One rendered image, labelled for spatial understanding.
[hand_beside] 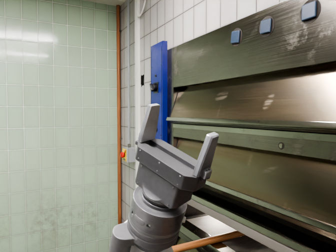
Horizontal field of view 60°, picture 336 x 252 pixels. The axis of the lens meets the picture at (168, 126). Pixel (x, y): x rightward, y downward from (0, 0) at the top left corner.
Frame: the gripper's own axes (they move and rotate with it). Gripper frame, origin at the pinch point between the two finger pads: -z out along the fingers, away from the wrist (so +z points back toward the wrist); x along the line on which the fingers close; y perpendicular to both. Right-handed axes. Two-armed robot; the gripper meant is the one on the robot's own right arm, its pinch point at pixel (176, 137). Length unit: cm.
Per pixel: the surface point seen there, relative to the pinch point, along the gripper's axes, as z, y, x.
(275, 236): 31, 38, -13
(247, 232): 37, 42, -6
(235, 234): 70, 80, 7
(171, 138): 47, 87, 58
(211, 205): 42, 50, 10
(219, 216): 42, 47, 6
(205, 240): 71, 65, 14
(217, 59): -2, 76, 39
